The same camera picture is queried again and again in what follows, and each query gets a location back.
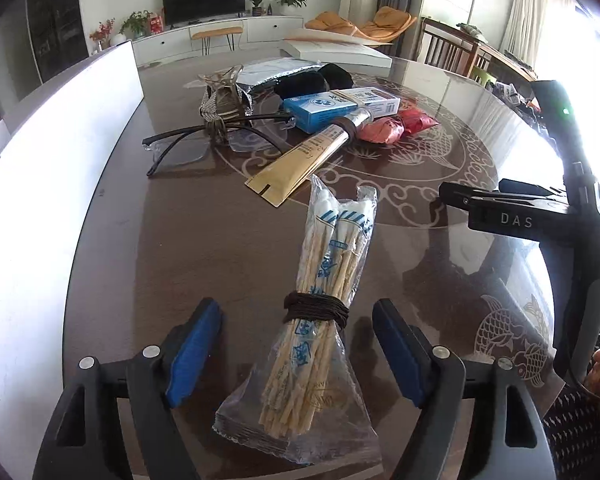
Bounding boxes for brown knotted cord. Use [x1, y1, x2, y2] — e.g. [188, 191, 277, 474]
[203, 116, 229, 147]

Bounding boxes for white television cabinet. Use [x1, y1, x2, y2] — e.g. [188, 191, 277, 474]
[130, 15, 307, 66]

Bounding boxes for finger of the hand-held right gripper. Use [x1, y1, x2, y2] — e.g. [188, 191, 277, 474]
[499, 178, 570, 199]
[439, 181, 576, 235]

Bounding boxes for blue and white box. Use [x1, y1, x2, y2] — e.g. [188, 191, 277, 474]
[282, 87, 401, 134]

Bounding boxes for dark wooden chair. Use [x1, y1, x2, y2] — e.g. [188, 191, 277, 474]
[420, 17, 482, 74]

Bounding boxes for red plastic packet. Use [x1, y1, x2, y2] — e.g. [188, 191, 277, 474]
[397, 107, 440, 136]

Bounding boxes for dark wooden side table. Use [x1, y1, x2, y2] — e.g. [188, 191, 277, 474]
[472, 42, 539, 82]

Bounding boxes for orange lounge chair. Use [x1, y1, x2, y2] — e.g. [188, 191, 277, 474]
[357, 6, 418, 44]

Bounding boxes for large plant in white pot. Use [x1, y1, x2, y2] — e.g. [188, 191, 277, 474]
[269, 0, 312, 16]

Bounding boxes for black cloth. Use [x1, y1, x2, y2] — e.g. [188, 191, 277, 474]
[274, 63, 355, 100]

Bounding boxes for bag of cotton swabs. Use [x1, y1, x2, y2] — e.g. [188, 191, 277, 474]
[212, 175, 383, 466]

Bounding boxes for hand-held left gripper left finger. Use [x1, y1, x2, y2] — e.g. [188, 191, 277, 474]
[32, 297, 224, 480]

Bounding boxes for red flowers in white vase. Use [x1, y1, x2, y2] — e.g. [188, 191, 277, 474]
[90, 19, 127, 52]

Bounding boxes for dark glass cabinet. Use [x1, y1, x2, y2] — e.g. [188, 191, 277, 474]
[25, 0, 89, 84]

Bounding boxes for gold tube with black cap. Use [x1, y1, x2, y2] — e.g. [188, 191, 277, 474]
[244, 107, 376, 207]

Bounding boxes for flat white box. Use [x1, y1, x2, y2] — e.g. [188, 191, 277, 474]
[281, 40, 394, 69]

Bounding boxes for leafy green potted plant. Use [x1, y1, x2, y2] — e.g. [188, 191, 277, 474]
[120, 10, 153, 41]

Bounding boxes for phone case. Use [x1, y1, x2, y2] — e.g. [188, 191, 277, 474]
[235, 57, 327, 94]

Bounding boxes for black frame glasses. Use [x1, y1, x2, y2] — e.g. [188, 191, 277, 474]
[141, 112, 297, 178]

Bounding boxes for salmon plastic packet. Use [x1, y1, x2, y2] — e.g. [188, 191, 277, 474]
[355, 116, 406, 146]

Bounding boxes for wooden stool with metal legs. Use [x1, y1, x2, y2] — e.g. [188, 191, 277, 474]
[190, 26, 244, 56]

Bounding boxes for orange footstool cushion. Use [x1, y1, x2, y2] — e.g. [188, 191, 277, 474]
[305, 11, 361, 34]

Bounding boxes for clear hair claw clip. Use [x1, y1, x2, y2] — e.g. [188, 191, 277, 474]
[199, 65, 244, 92]

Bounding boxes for dark brown hair tie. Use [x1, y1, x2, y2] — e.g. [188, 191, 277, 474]
[282, 291, 351, 329]

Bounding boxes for pile of small clutter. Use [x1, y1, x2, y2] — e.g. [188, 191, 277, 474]
[490, 80, 547, 128]

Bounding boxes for white window curtain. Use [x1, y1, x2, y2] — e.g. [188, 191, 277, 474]
[502, 0, 567, 69]

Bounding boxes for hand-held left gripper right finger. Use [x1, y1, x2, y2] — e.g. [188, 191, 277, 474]
[371, 298, 556, 480]

